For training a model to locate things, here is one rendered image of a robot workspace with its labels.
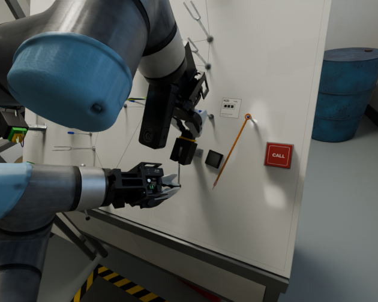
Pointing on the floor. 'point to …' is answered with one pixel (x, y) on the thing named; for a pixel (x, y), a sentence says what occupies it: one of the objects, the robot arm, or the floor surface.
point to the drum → (345, 91)
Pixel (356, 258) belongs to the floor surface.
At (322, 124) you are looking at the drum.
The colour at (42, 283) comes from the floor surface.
